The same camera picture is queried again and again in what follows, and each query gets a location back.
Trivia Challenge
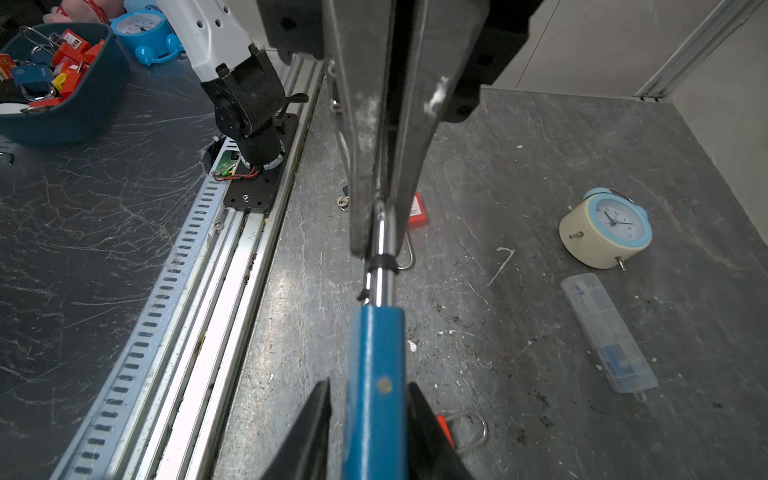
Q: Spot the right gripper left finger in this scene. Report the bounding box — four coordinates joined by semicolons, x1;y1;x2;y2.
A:
261;378;332;480

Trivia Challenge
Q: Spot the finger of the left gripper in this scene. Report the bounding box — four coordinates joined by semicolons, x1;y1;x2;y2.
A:
387;1;490;252
323;1;394;258

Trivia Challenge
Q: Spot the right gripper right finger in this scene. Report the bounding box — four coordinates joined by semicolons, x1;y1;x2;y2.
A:
406;382;472;480

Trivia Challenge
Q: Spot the blue padlock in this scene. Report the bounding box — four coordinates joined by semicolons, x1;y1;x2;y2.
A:
341;200;408;479

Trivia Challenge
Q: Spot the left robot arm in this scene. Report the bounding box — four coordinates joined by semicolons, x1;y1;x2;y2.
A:
160;1;490;257

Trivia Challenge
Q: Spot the silver hex key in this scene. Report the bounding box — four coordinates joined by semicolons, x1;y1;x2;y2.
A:
487;247;516;286

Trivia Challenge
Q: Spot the red padlock long shackle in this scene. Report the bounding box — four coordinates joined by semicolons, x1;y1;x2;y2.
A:
398;192;428;271

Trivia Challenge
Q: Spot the blue alarm clock background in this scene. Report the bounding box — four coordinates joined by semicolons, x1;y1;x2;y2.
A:
110;10;184;66

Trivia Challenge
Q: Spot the teal storage bin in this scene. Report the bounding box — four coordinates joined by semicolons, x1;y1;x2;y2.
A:
1;23;130;147

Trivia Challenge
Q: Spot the aluminium rail front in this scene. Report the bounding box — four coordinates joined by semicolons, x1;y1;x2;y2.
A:
53;57;324;479

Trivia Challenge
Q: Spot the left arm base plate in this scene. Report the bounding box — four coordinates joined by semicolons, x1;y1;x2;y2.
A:
209;113;299;215

